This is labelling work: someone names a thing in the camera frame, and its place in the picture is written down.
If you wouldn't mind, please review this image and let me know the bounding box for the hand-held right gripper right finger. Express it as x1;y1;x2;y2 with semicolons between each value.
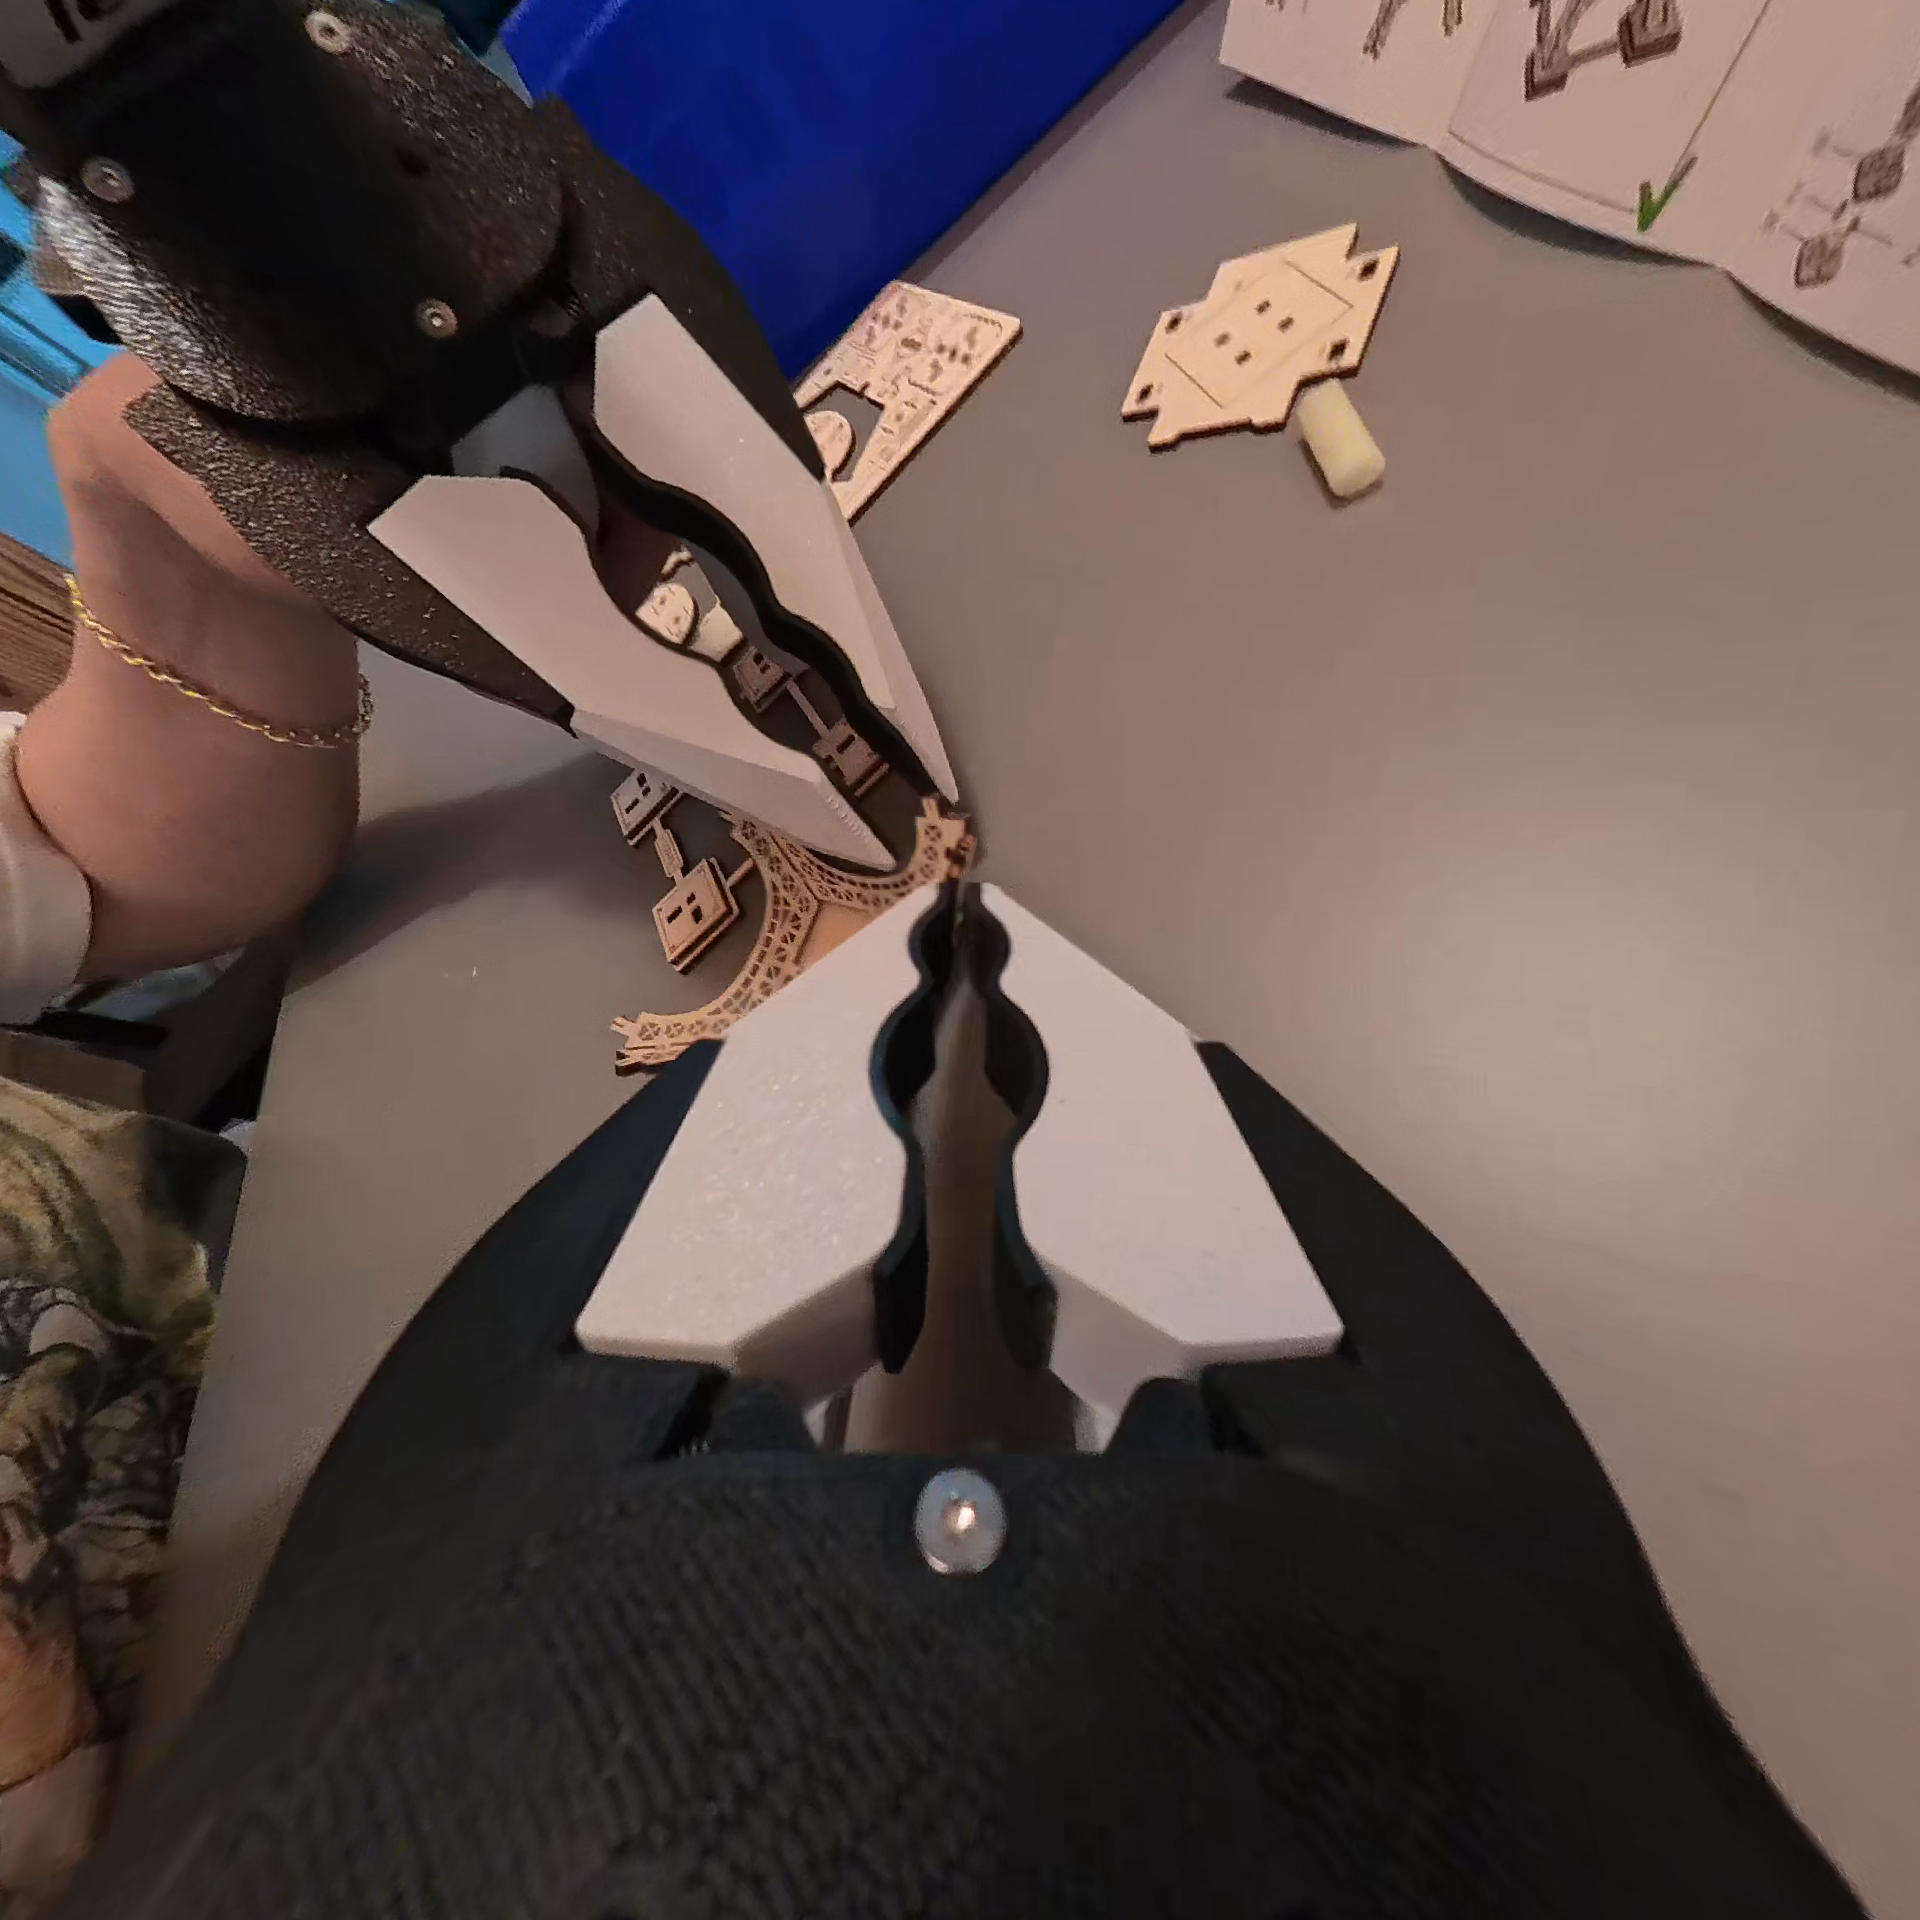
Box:
959;882;1344;1449

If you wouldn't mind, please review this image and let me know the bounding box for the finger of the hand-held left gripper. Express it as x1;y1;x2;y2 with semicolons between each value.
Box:
576;293;963;800
368;471;906;873

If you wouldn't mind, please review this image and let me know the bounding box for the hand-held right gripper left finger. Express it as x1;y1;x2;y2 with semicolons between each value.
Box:
573;882;963;1413

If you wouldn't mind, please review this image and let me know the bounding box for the wooden lattice tower base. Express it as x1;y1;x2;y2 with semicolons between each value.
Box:
610;800;980;1075

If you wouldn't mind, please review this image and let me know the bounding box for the person's left forearm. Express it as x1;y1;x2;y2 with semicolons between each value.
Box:
17;575;368;986

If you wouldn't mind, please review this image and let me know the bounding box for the grey desk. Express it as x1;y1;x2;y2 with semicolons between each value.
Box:
143;0;1920;1920

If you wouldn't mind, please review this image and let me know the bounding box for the person's left hand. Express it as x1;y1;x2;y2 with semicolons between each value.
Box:
45;351;378;741

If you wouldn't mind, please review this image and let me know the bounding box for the wooden puzzle sheet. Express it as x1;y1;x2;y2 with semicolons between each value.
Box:
792;278;1025;521

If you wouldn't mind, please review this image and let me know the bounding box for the wooden strip of square pieces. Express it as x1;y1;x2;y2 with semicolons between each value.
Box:
609;568;890;981

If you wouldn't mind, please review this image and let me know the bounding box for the blue plastic bin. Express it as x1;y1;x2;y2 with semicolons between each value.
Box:
498;0;1191;384

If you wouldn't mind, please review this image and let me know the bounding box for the wooden cross-shaped platform piece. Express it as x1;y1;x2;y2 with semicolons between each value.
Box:
1121;224;1402;453

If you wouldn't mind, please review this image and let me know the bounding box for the white sleeve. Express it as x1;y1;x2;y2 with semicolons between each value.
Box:
0;710;97;1021

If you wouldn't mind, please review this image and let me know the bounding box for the small white cylinder peg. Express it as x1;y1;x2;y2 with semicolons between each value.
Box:
1295;381;1385;502

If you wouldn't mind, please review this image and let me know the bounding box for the printed patterned clothing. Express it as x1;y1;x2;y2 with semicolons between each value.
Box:
0;1071;249;1801

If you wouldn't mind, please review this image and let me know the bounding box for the white folded instruction sheet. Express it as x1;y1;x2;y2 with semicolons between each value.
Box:
1219;0;1920;378

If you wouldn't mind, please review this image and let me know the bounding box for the thin gold bracelet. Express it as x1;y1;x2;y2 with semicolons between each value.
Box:
64;573;375;747

